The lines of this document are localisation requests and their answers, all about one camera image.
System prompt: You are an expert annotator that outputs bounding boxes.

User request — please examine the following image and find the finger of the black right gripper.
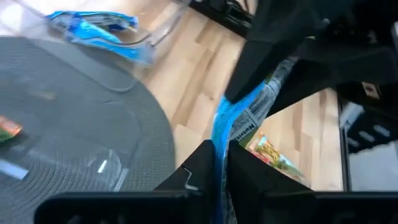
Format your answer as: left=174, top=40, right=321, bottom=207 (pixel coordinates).
left=224, top=36, right=312, bottom=105
left=266, top=57, right=398, bottom=117

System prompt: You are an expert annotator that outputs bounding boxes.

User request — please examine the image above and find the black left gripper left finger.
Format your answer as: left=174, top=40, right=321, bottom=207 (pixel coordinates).
left=154, top=139, right=216, bottom=200

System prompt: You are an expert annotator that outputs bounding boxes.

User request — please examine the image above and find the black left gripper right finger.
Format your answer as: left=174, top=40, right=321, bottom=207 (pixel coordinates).
left=228, top=139, right=315, bottom=200

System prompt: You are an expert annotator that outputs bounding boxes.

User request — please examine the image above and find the bright blue granola bar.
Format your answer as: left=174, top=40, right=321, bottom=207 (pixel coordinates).
left=210, top=57, right=300, bottom=224
left=45, top=10, right=140, bottom=62

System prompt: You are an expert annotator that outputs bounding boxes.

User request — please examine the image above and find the red chewy granola bar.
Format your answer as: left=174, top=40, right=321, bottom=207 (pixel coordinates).
left=246, top=131, right=310, bottom=188

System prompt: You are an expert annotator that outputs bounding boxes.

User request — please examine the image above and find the green orange granola bar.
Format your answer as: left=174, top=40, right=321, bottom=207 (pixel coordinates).
left=0, top=116, right=24, bottom=143

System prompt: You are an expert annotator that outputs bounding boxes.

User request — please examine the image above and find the clear plastic bin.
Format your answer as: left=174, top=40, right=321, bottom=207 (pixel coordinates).
left=0, top=0, right=192, bottom=68

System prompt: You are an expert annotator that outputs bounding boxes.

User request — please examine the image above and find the grey round woven placemat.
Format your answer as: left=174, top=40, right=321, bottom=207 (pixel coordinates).
left=0, top=35, right=177, bottom=224

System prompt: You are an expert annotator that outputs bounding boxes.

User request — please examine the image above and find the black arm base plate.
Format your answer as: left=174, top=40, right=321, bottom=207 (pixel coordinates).
left=188, top=0, right=254, bottom=37

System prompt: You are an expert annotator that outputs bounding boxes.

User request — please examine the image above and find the black equipment frame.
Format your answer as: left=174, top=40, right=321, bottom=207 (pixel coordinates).
left=337, top=81, right=398, bottom=192

